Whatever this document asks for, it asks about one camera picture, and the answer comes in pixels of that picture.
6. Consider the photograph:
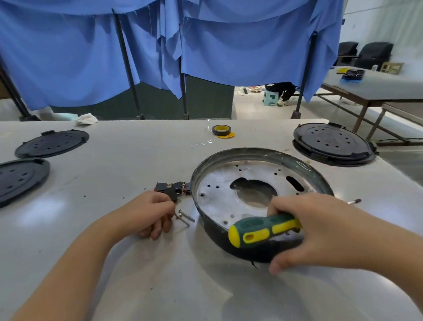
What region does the person's right hand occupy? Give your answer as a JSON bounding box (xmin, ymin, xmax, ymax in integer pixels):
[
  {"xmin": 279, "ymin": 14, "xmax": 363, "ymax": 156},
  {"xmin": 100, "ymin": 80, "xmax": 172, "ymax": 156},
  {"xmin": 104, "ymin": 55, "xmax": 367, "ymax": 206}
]
[{"xmin": 265, "ymin": 191, "xmax": 365, "ymax": 276}]

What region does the person's left hand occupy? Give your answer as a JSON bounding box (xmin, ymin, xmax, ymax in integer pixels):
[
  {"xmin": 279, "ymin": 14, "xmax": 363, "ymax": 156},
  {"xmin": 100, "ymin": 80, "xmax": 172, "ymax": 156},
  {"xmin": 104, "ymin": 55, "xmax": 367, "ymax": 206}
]
[{"xmin": 107, "ymin": 190, "xmax": 178, "ymax": 243}]

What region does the green yellow handled screwdriver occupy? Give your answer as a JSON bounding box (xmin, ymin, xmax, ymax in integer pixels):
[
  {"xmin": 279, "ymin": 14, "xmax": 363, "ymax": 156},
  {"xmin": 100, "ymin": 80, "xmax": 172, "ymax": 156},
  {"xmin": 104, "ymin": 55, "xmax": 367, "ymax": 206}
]
[{"xmin": 227, "ymin": 198, "xmax": 363, "ymax": 250}]

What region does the round metal cooker base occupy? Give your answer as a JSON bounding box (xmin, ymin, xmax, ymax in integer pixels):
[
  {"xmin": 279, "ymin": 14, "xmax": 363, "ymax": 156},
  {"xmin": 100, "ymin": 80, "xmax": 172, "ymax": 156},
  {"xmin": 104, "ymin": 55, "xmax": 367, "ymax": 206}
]
[{"xmin": 189, "ymin": 144, "xmax": 338, "ymax": 267}]

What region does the person's left forearm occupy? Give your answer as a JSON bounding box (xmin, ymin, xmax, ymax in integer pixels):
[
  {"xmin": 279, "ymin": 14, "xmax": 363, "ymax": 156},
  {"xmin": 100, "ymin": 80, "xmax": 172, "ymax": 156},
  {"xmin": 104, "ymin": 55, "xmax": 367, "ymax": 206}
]
[{"xmin": 0, "ymin": 211, "xmax": 135, "ymax": 321}]

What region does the person's right forearm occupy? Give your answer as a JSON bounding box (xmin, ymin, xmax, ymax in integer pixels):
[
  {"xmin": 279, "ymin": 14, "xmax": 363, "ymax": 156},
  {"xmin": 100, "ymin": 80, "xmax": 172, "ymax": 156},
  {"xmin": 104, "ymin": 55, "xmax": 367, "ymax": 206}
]
[{"xmin": 347, "ymin": 206, "xmax": 423, "ymax": 321}]

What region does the clear plastic wrap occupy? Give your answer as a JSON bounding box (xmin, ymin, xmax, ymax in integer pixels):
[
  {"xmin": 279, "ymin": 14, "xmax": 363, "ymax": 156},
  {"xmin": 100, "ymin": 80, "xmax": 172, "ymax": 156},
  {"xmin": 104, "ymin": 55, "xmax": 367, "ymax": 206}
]
[{"xmin": 195, "ymin": 118, "xmax": 215, "ymax": 146}]

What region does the black yellow tape roll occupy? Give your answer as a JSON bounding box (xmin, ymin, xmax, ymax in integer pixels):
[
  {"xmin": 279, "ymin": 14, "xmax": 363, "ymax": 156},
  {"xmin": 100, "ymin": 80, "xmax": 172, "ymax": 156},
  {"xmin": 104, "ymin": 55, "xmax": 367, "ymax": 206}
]
[{"xmin": 212, "ymin": 124, "xmax": 236, "ymax": 140}]

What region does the white crumpled tissue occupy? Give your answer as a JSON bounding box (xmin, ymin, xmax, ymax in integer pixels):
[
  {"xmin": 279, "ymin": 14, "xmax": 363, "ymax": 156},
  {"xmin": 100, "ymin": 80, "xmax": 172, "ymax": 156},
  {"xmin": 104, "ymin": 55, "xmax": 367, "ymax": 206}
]
[{"xmin": 75, "ymin": 112, "xmax": 99, "ymax": 126}]

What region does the black round plastic cover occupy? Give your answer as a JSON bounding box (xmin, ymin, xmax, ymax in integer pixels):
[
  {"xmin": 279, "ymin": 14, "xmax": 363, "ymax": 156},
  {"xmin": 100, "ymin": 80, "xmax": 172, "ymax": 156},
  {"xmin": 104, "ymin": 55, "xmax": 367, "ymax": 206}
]
[
  {"xmin": 292, "ymin": 119, "xmax": 379, "ymax": 170},
  {"xmin": 0, "ymin": 157, "xmax": 53, "ymax": 213},
  {"xmin": 14, "ymin": 129, "xmax": 91, "ymax": 160}
]

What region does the black stand pole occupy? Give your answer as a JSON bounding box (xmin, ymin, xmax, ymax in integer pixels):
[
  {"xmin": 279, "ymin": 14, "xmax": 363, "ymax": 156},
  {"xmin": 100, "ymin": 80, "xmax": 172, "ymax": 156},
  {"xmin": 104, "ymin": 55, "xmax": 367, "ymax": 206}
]
[
  {"xmin": 0, "ymin": 31, "xmax": 41, "ymax": 123},
  {"xmin": 178, "ymin": 55, "xmax": 190, "ymax": 120},
  {"xmin": 287, "ymin": 31, "xmax": 322, "ymax": 120},
  {"xmin": 111, "ymin": 7, "xmax": 146, "ymax": 122}
]

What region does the green plastic stool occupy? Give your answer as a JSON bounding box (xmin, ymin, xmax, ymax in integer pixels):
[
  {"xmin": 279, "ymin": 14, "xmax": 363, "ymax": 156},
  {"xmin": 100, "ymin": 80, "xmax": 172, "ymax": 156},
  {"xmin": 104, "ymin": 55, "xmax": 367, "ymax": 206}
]
[{"xmin": 262, "ymin": 91, "xmax": 280, "ymax": 107}]

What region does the blue cloth curtain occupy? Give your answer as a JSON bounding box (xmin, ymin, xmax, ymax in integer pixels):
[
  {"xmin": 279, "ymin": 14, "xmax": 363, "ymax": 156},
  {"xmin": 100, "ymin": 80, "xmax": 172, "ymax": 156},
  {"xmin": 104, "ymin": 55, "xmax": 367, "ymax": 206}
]
[{"xmin": 0, "ymin": 0, "xmax": 351, "ymax": 116}]

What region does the blue tray of black parts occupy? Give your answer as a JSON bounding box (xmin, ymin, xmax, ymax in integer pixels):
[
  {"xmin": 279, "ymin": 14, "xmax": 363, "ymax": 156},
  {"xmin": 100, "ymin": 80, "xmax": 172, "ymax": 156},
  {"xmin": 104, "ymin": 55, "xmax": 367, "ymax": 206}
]
[{"xmin": 341, "ymin": 68, "xmax": 366, "ymax": 85}]

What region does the white metal-legged table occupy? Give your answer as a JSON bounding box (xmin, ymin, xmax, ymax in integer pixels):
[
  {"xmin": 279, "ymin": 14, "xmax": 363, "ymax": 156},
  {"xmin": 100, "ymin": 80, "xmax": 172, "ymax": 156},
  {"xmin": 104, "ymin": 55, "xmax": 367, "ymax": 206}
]
[{"xmin": 313, "ymin": 62, "xmax": 423, "ymax": 145}]

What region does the black office chair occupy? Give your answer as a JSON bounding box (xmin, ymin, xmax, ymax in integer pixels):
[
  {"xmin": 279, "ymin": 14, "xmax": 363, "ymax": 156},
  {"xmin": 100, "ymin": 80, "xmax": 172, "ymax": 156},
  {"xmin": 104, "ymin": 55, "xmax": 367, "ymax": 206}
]
[
  {"xmin": 335, "ymin": 41, "xmax": 360, "ymax": 67},
  {"xmin": 354, "ymin": 41, "xmax": 395, "ymax": 72}
]

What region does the black red switch component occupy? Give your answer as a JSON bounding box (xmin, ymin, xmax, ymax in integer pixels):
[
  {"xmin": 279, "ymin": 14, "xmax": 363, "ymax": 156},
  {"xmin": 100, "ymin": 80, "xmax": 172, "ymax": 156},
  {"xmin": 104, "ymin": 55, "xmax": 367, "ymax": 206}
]
[{"xmin": 153, "ymin": 180, "xmax": 192, "ymax": 204}]

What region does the wooden frame box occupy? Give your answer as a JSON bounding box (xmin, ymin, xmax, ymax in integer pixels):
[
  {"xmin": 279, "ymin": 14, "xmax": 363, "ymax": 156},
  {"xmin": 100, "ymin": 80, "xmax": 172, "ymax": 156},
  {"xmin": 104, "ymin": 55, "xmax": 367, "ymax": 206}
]
[{"xmin": 380, "ymin": 61, "xmax": 405, "ymax": 76}]

